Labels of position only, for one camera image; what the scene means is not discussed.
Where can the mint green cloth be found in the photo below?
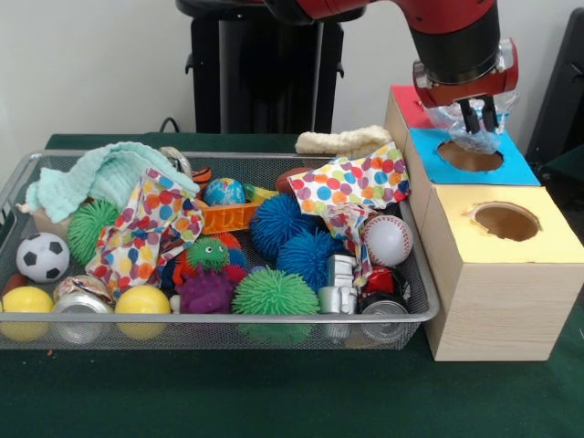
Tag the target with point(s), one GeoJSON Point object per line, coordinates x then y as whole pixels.
{"type": "Point", "coordinates": [105, 178]}

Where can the green covered side table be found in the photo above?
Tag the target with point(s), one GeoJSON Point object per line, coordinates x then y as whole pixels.
{"type": "Point", "coordinates": [570, 162]}

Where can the wooden box with three holes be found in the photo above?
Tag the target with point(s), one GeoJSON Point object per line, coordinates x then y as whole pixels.
{"type": "Point", "coordinates": [502, 310]}

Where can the blue spiky ball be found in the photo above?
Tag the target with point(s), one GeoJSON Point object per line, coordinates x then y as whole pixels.
{"type": "Point", "coordinates": [292, 228]}

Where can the white baseball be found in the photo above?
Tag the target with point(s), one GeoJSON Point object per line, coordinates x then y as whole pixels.
{"type": "Point", "coordinates": [387, 241]}

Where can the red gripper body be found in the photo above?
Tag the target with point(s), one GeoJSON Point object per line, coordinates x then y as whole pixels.
{"type": "Point", "coordinates": [470, 89]}

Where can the silver mesh bin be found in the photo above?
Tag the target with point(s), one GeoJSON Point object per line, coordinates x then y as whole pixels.
{"type": "Point", "coordinates": [296, 326]}

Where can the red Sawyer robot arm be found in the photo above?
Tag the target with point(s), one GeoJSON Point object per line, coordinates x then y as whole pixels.
{"type": "Point", "coordinates": [447, 32]}

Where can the smooth yellow ball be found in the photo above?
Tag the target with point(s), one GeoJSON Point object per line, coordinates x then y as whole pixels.
{"type": "Point", "coordinates": [25, 303]}

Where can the cream cloth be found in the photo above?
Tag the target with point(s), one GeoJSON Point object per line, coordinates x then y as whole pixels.
{"type": "Point", "coordinates": [342, 139]}

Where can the yellow tennis ball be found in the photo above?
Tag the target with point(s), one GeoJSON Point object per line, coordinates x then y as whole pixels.
{"type": "Point", "coordinates": [142, 303]}

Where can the purple spiky toy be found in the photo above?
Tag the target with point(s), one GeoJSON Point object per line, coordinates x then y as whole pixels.
{"type": "Point", "coordinates": [205, 292]}

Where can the black and white soccer ball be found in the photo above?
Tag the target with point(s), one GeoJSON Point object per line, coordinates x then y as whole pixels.
{"type": "Point", "coordinates": [43, 257]}

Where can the silver toy robot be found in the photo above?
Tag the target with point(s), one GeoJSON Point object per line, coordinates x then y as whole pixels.
{"type": "Point", "coordinates": [338, 285]}

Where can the dark green table cloth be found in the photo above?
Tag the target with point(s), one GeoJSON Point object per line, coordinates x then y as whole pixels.
{"type": "Point", "coordinates": [274, 392]}

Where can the polka dot cloth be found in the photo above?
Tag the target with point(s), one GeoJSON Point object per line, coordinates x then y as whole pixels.
{"type": "Point", "coordinates": [351, 184]}
{"type": "Point", "coordinates": [146, 228]}

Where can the black upright panel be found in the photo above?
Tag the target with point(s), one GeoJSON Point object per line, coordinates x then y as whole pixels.
{"type": "Point", "coordinates": [561, 91]}

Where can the brown toy football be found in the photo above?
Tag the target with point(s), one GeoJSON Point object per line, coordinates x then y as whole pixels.
{"type": "Point", "coordinates": [292, 178]}

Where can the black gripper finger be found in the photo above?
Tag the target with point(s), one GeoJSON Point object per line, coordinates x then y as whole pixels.
{"type": "Point", "coordinates": [470, 117]}
{"type": "Point", "coordinates": [490, 114]}

